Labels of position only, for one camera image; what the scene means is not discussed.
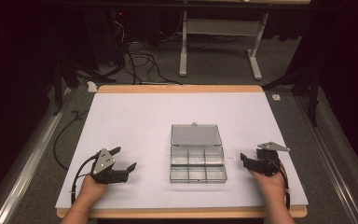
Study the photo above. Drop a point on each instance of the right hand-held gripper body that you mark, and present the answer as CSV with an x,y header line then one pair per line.
x,y
268,161

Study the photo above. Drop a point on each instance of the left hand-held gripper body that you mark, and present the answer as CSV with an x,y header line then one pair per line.
x,y
103,161

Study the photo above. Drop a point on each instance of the clear plastic compartment box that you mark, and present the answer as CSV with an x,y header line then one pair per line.
x,y
196,155

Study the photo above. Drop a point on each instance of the person's right hand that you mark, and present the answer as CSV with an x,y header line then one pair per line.
x,y
268,185

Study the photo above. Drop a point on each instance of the person's left hand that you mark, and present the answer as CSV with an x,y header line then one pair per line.
x,y
91,188

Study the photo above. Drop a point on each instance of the small red pieces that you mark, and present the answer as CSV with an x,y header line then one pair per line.
x,y
230,157

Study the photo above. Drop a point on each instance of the white table sheet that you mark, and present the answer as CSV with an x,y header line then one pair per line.
x,y
143,124

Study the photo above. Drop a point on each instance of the small round white object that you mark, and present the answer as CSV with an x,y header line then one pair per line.
x,y
276,97

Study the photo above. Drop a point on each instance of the small white floor object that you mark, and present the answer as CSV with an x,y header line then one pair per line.
x,y
92,87

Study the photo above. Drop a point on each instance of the black metal stand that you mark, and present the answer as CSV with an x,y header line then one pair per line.
x,y
71,74
304,84

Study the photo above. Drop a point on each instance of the dark computer case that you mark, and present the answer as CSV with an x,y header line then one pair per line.
x,y
105,34

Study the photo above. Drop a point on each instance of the aluminium rail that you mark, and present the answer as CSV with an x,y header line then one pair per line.
x,y
329,158
28,161

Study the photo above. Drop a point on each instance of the white metal desk frame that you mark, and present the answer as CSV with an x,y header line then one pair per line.
x,y
222,28

